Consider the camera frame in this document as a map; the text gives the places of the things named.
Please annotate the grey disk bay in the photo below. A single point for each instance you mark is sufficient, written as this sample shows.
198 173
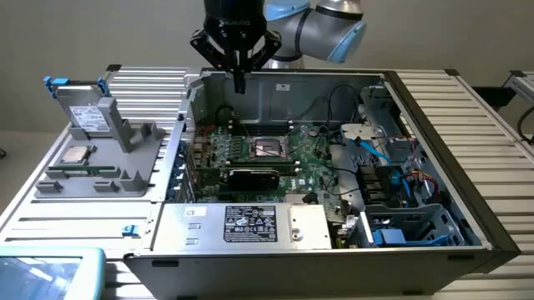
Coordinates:
416 223

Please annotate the silver heat sink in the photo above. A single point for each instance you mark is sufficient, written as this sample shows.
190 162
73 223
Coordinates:
300 199

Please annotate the blue caddy in bay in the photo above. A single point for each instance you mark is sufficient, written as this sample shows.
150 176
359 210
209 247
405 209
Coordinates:
388 237

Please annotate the grey parts rack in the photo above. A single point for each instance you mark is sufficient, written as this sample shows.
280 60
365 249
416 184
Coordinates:
104 184

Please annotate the black graphics card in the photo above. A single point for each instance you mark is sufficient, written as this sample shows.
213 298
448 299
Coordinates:
252 179

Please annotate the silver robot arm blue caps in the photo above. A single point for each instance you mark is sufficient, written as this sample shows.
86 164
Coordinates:
316 31

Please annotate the silver CPU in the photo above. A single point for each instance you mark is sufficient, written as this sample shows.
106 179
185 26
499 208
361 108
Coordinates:
76 154

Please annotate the metal drive cage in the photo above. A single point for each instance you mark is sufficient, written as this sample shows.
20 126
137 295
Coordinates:
381 109

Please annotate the blue plastic clip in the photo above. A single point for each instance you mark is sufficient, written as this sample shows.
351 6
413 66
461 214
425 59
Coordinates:
129 230

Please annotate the green RAM stick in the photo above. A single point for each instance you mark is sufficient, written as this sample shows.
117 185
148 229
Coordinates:
81 169

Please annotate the teach pendant with blue rim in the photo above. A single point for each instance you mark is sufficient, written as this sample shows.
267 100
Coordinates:
45 275

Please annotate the black RAM slots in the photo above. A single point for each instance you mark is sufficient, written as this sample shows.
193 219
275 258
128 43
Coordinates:
263 165
264 127

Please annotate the disk in blue caddy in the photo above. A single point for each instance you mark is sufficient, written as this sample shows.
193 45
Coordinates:
85 109

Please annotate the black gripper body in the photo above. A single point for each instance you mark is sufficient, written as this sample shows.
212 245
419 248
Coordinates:
235 22

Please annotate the green motherboard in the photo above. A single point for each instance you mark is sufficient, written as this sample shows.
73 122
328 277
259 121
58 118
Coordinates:
308 184

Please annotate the open black PC case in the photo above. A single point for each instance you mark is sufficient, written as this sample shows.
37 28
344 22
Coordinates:
291 272

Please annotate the CPU socket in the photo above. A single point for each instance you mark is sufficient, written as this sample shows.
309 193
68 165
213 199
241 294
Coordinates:
267 145

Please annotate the grey power supply unit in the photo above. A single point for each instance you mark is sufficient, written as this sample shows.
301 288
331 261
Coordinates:
241 225

